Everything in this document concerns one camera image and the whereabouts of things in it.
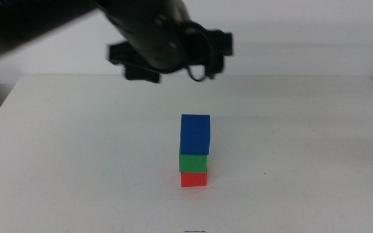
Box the green cube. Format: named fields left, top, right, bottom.
left=178, top=153, right=209, bottom=173

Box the red cube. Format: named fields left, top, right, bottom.
left=180, top=171, right=208, bottom=188

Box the black left gripper cable loop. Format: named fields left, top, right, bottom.
left=185, top=21, right=216, bottom=83

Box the blue cube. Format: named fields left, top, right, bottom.
left=179, top=113, right=211, bottom=155

